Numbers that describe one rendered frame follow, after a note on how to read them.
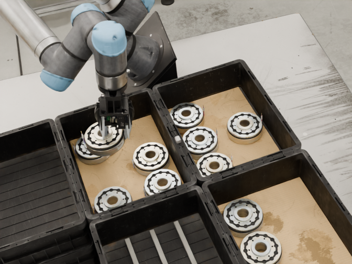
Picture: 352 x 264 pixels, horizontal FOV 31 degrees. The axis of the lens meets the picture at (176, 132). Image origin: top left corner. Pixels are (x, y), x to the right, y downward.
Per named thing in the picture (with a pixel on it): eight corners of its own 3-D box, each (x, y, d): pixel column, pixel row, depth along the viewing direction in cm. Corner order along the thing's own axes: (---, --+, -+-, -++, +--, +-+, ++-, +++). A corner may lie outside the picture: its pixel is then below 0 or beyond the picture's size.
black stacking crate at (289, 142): (300, 174, 177) (303, 147, 168) (202, 209, 172) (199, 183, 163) (242, 86, 203) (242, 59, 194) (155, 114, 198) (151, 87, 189)
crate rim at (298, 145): (303, 152, 170) (304, 146, 168) (199, 188, 164) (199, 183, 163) (242, 63, 196) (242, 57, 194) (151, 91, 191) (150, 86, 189)
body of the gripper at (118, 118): (100, 132, 156) (96, 96, 148) (99, 109, 162) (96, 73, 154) (131, 130, 157) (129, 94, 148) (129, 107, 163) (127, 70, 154)
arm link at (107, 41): (116, 13, 145) (132, 33, 140) (118, 51, 153) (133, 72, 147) (84, 22, 142) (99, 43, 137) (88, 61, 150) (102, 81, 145)
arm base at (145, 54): (124, 65, 217) (101, 53, 211) (150, 31, 212) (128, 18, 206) (137, 89, 206) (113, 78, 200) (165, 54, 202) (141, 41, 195)
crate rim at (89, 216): (55, 122, 186) (53, 116, 184) (151, 91, 191) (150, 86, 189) (89, 227, 159) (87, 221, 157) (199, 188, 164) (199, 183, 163)
